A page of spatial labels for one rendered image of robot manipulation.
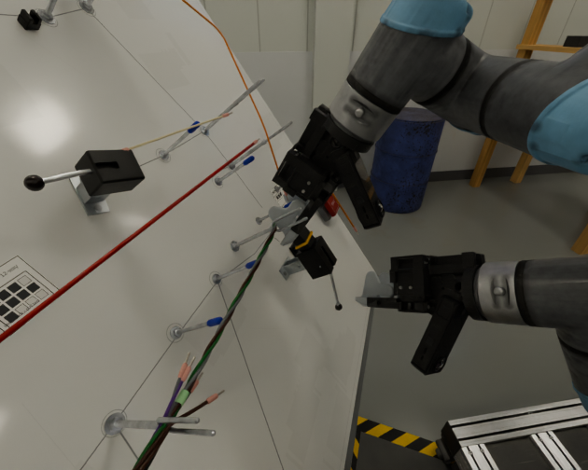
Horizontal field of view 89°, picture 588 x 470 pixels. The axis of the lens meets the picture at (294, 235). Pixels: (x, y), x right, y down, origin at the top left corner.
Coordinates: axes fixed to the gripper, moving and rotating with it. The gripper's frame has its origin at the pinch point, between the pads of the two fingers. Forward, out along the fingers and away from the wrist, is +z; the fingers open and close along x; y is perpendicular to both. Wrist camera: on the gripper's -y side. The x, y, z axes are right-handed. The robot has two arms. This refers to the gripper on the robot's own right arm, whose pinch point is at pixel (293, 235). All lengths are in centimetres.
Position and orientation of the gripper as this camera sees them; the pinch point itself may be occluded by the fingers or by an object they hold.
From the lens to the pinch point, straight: 50.4
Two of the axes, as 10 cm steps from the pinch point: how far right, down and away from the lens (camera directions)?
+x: -3.6, 5.2, -7.8
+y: -8.1, -5.8, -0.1
